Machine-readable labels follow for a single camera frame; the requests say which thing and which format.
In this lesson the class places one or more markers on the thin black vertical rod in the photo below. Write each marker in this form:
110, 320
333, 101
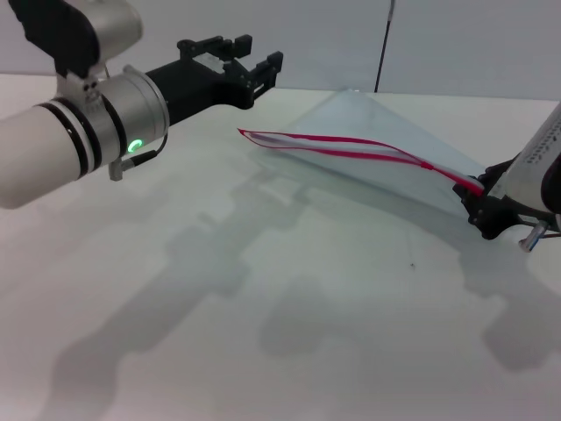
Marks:
383, 48

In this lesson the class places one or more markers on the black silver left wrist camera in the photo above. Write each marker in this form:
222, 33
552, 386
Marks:
87, 26

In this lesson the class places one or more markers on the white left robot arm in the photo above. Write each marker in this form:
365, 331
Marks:
44, 149

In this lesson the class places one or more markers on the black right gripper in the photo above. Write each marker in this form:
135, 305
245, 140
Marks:
495, 215

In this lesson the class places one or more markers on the clear document bag red zipper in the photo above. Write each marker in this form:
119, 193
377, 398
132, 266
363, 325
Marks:
350, 131

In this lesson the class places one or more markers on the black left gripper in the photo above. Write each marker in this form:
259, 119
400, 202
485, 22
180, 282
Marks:
197, 87

